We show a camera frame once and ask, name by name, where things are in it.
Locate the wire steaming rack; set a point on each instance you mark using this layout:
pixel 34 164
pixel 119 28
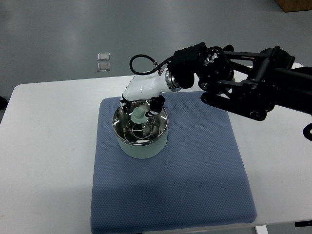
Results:
pixel 141 133

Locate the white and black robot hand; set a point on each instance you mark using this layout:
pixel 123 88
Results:
pixel 149 88

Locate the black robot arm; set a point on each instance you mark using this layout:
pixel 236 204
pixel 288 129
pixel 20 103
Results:
pixel 244 83

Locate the blue textured cushion mat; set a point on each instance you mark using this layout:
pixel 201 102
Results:
pixel 197 180

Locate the upper metal floor plate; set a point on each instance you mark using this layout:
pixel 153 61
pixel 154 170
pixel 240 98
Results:
pixel 103 56

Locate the brown cardboard box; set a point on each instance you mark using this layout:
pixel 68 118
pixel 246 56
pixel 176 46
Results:
pixel 294 5

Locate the black table edge bracket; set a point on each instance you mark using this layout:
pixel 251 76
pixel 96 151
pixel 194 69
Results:
pixel 303 224

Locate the metal floor plate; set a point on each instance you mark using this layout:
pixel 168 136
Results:
pixel 103 56
pixel 103 66

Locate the lower metal floor plate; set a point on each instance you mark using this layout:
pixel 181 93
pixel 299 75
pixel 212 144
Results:
pixel 103 66

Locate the glass lid with green knob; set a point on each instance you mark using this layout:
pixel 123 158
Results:
pixel 137 115

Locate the mint green cooking pot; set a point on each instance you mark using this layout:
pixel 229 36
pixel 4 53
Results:
pixel 144 152

